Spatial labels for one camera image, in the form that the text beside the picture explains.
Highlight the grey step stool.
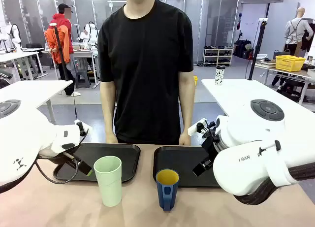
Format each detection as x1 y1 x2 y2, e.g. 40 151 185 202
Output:
74 69 91 89

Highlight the wooden-top work table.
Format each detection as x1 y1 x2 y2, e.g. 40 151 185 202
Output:
254 62 315 104

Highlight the person's left hand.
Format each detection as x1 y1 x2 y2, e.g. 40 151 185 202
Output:
179 132 192 146

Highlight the orange jacket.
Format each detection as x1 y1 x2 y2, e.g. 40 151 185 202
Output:
44 24 70 65

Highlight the person's left forearm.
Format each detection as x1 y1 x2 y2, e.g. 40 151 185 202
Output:
179 98 195 135

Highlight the black plastic tray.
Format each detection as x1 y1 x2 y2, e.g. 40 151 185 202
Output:
53 142 141 183
153 145 222 188

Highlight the person's right forearm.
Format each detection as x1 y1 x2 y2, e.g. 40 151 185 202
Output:
101 98 116 135

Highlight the person in red jacket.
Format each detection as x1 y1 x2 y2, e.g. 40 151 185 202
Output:
48 3 82 97

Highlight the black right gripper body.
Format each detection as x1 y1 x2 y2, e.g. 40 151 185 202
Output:
201 135 221 163

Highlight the mannequin with grey apron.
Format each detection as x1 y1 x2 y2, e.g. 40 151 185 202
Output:
284 7 315 57

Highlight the yellow plastic basket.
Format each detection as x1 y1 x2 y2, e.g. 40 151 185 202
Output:
275 55 307 72

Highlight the white black-spotted tumbler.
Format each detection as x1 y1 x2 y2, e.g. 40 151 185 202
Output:
215 65 226 86

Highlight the black left arm cable sleeve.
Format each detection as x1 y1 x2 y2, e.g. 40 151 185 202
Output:
0 159 39 195

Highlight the thin black left gripper cable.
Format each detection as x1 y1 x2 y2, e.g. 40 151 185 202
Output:
34 158 81 185

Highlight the blue mug yellow inside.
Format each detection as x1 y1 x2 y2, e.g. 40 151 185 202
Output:
155 169 180 212

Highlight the person's right hand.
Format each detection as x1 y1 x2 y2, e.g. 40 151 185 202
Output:
105 132 119 144

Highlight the person in black t-shirt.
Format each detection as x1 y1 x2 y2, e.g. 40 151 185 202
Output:
97 0 195 145

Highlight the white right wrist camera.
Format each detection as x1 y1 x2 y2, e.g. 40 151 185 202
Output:
187 118 209 136

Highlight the white shoe rack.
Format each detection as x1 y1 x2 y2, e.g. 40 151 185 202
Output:
203 46 234 67

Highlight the black bags pile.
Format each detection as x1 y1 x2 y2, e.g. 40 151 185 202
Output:
233 39 253 59

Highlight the pale green plastic cup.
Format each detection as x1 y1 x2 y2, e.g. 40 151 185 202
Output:
93 156 123 207

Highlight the black right arm cable sleeve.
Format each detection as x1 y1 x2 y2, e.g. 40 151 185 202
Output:
233 162 315 205

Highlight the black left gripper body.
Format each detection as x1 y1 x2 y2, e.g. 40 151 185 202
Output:
60 152 83 169

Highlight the black tripod pole white camera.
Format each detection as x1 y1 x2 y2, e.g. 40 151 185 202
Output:
49 22 71 82
248 18 268 81

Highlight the white background desk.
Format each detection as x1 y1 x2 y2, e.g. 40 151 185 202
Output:
0 51 49 81

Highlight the black arm cable sleeve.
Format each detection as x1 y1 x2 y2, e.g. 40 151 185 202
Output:
233 162 315 205
0 159 39 195

